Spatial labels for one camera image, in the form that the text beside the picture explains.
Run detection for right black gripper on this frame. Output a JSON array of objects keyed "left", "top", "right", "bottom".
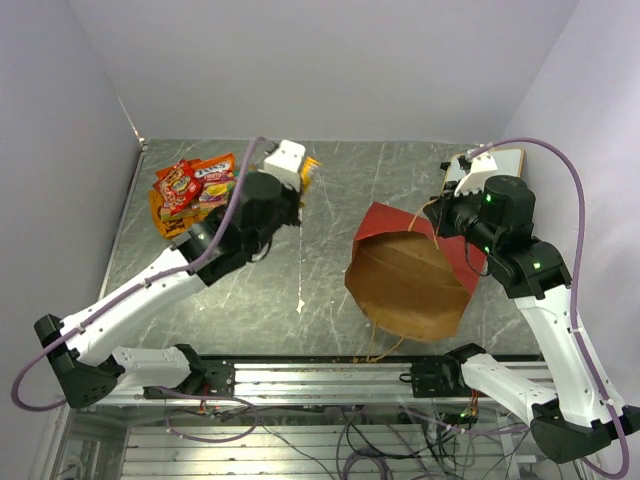
[{"left": 424, "top": 178, "right": 500, "bottom": 255}]

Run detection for yellow M&M's packet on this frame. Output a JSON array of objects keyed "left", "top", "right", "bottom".
[{"left": 299, "top": 156, "right": 322, "bottom": 194}]

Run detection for red brown paper bag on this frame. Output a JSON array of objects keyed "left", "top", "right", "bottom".
[{"left": 344, "top": 202, "right": 486, "bottom": 363}]

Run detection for red snack packet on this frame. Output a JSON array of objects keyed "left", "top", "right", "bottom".
[{"left": 153, "top": 159, "right": 202, "bottom": 218}]

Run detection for orange Kettle chip bag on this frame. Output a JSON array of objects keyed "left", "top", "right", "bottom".
[{"left": 148, "top": 190, "right": 210, "bottom": 240}]

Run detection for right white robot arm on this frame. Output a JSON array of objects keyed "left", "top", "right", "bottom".
[{"left": 424, "top": 175, "right": 639, "bottom": 464}]

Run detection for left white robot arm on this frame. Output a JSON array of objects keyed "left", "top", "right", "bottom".
[{"left": 34, "top": 171, "right": 310, "bottom": 409}]

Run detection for white notepad board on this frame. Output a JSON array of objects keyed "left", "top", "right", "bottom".
[{"left": 441, "top": 148, "right": 525, "bottom": 193}]

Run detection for aluminium rail frame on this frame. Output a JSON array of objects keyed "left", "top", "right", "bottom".
[{"left": 54, "top": 357, "right": 591, "bottom": 480}]

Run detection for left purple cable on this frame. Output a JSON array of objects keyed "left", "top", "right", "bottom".
[{"left": 10, "top": 135, "right": 276, "bottom": 412}]

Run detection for purple cable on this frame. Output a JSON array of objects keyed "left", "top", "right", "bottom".
[
  {"left": 10, "top": 135, "right": 276, "bottom": 412},
  {"left": 467, "top": 137, "right": 630, "bottom": 476}
]

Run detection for loose wires under table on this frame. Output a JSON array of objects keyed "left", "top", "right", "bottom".
[{"left": 164, "top": 389, "right": 551, "bottom": 480}]

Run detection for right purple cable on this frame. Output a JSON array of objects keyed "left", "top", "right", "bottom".
[{"left": 467, "top": 137, "right": 630, "bottom": 476}]

